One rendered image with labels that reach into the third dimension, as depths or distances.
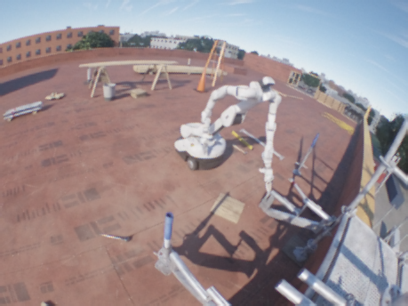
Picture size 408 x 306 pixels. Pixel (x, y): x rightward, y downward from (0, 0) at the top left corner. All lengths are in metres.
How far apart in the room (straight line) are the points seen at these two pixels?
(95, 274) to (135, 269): 0.34
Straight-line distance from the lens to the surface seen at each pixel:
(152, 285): 1.49
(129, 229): 1.68
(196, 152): 2.03
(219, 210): 1.87
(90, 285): 1.58
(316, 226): 1.70
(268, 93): 1.66
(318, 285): 0.86
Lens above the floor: 1.46
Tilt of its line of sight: 34 degrees down
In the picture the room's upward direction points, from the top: 13 degrees clockwise
